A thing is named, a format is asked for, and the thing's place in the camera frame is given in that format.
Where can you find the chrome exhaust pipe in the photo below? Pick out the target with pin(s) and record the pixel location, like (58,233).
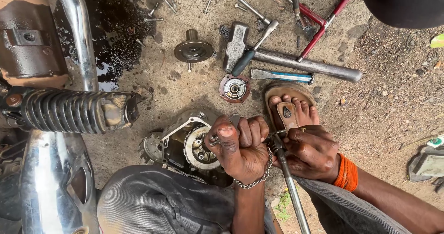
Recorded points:
(79,29)

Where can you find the person's left hand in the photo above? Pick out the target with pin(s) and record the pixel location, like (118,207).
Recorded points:
(242,157)

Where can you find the black oil puddle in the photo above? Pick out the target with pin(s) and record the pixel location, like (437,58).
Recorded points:
(111,22)

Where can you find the grey plastic scrap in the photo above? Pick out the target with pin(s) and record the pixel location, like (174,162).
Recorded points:
(428,163)

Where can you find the group of steel bolts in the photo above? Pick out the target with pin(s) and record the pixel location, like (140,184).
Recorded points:
(163,3)

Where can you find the long steel rod wrench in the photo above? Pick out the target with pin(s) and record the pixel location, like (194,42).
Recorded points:
(295,199)

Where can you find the clutch assembly with engine cover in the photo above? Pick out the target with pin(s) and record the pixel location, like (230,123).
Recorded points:
(187,143)

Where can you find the person's right hand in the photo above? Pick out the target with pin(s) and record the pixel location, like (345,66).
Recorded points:
(312,154)

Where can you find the green leaf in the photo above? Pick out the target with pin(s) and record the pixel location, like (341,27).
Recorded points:
(438,40)

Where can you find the short steel bolt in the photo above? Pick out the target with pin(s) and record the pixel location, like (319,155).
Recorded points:
(240,7)

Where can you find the brown leather sandal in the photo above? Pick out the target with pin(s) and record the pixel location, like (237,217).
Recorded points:
(288,114)

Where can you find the orange thread wristband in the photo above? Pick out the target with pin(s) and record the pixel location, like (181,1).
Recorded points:
(347,175)

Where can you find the person's right fingers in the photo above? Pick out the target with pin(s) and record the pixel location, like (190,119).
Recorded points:
(293,147)

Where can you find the steel socket extension bar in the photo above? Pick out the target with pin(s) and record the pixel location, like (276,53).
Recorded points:
(248,5)

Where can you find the small silver spanner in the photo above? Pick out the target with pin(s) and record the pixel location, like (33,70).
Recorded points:
(235,119)

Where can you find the brown motorcycle body part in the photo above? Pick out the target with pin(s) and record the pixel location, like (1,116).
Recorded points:
(27,43)

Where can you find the steel sledge hammer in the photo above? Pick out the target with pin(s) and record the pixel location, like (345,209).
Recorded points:
(295,62)

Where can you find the round metal clutch hub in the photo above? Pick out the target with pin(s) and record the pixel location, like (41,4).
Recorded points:
(193,48)

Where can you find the red cross wrench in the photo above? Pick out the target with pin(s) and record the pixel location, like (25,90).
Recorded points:
(321,22)

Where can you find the long steel bolt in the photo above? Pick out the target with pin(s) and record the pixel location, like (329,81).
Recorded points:
(208,2)

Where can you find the worn dirty brush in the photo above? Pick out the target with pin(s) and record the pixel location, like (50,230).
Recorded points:
(296,5)

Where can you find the chrome muffler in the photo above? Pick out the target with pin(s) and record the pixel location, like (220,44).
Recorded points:
(52,182)

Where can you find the person's bare foot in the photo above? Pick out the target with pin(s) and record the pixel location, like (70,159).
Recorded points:
(303,110)

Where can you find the round cover with brown gasket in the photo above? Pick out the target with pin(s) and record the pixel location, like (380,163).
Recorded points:
(235,88)

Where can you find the black spring shock absorber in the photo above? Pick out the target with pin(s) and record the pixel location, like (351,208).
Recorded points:
(69,110)

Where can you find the grey trousers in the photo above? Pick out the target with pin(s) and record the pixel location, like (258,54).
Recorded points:
(156,202)

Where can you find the black cap brim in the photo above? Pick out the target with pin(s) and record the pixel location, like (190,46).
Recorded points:
(406,3)

